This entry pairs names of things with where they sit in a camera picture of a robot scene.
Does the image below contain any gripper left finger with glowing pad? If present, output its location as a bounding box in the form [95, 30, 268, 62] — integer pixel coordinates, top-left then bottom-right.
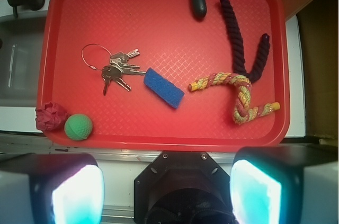
[1, 154, 104, 223]

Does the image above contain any dark purple rope toy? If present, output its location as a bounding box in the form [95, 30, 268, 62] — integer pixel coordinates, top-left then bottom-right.
[219, 0, 271, 83]

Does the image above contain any black octagonal mount plate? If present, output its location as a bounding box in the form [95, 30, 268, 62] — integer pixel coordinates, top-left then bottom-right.
[133, 151, 236, 223]

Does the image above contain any red plastic tray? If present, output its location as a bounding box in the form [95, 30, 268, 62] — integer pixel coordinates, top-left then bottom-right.
[37, 0, 290, 152]

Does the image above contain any silver key bunch with ring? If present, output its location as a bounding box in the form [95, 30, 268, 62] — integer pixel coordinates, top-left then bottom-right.
[81, 43, 146, 96]

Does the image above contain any crumpled red paper ball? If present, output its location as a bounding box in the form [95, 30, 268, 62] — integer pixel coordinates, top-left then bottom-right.
[35, 102, 69, 131]

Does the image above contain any brown cardboard panel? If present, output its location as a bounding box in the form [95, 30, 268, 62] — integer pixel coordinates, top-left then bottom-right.
[282, 0, 338, 141]

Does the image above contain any green dimpled ball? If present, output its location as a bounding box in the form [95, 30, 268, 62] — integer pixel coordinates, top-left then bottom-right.
[64, 114, 93, 141]

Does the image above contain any multicolour braided rope toy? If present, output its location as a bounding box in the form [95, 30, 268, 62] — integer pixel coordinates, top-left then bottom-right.
[188, 72, 280, 124]

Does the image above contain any grey toy sink basin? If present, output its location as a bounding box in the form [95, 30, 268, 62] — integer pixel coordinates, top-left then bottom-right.
[1, 15, 46, 107]

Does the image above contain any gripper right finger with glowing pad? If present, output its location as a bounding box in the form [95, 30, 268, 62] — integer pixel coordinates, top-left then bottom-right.
[229, 145, 338, 223]

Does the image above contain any blue sponge block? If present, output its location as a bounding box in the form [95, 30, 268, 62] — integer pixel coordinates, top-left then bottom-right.
[144, 68, 184, 109]

